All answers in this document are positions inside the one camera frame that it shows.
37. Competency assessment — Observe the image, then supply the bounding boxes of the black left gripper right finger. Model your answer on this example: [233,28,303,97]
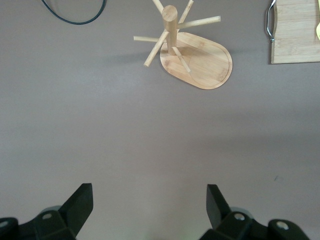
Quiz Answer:
[201,184,311,240]

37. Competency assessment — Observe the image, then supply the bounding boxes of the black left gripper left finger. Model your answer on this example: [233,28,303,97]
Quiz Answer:
[0,183,94,240]

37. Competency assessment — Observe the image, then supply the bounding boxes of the wooden cup rack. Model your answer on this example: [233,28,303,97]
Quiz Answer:
[133,0,233,90]

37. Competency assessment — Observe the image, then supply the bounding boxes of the brown table cloth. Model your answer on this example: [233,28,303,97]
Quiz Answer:
[0,0,320,240]

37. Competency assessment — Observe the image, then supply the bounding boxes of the black looped table cable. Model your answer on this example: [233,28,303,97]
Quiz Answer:
[41,0,107,26]

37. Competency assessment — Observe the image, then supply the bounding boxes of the bamboo cutting board, metal handle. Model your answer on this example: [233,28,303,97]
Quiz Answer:
[264,0,320,65]

